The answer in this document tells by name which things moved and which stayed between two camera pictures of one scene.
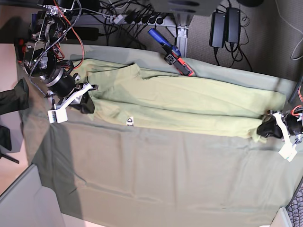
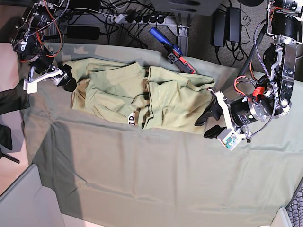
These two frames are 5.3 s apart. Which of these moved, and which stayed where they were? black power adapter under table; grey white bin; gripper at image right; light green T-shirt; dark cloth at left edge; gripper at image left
Moved: light green T-shirt; gripper at image right; gripper at image left
Stayed: black power adapter under table; grey white bin; dark cloth at left edge
